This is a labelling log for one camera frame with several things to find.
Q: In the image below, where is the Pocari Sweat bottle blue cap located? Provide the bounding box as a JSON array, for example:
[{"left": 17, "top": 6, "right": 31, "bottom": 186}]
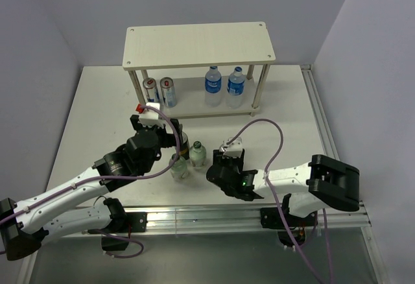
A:
[{"left": 226, "top": 66, "right": 245, "bottom": 109}]

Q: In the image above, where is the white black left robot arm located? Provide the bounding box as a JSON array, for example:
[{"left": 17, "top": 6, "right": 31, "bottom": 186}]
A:
[{"left": 1, "top": 115, "right": 182, "bottom": 261}]

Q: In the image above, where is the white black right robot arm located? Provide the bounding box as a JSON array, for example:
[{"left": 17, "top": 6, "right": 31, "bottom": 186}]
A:
[{"left": 206, "top": 150, "right": 360, "bottom": 226}]

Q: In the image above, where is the white two-tier wooden shelf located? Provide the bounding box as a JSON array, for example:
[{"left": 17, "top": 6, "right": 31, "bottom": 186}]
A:
[{"left": 123, "top": 21, "right": 276, "bottom": 118}]

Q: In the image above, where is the dark can silver top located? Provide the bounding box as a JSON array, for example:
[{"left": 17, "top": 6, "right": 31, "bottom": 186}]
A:
[{"left": 179, "top": 132, "right": 189, "bottom": 160}]

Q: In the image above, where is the clear glass bottle green cap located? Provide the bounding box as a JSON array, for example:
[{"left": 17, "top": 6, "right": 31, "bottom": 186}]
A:
[{"left": 189, "top": 141, "right": 206, "bottom": 169}]

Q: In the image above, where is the blue silver energy can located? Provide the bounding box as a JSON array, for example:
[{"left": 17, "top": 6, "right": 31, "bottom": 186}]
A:
[
  {"left": 143, "top": 78, "right": 161, "bottom": 103},
  {"left": 160, "top": 77, "right": 177, "bottom": 108}
]

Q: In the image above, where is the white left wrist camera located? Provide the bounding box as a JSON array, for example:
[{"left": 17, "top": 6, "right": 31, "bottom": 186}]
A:
[{"left": 136, "top": 102, "right": 163, "bottom": 127}]

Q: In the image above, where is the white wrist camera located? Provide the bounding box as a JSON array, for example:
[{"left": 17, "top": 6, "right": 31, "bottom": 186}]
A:
[
  {"left": 219, "top": 137, "right": 243, "bottom": 158},
  {"left": 136, "top": 102, "right": 163, "bottom": 127}
]

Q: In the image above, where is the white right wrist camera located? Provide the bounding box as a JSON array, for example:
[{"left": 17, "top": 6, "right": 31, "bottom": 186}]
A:
[{"left": 219, "top": 137, "right": 243, "bottom": 158}]

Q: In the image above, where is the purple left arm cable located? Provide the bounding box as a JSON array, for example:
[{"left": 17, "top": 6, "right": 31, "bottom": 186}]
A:
[{"left": 0, "top": 107, "right": 182, "bottom": 259}]

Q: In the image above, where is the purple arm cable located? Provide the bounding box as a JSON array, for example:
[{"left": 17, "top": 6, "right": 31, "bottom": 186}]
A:
[
  {"left": 225, "top": 118, "right": 335, "bottom": 284},
  {"left": 0, "top": 107, "right": 182, "bottom": 259}
]

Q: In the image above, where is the aluminium mounting rail frame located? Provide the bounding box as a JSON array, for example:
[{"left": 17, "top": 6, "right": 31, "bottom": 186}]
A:
[{"left": 19, "top": 64, "right": 390, "bottom": 284}]

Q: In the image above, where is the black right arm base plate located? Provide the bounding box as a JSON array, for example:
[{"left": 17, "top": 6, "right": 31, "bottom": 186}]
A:
[{"left": 259, "top": 207, "right": 318, "bottom": 230}]

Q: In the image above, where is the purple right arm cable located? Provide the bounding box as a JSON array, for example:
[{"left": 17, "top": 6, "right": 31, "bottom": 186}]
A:
[{"left": 225, "top": 118, "right": 335, "bottom": 284}]

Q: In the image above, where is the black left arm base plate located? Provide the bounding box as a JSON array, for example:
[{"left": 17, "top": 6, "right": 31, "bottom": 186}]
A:
[{"left": 101, "top": 212, "right": 147, "bottom": 253}]

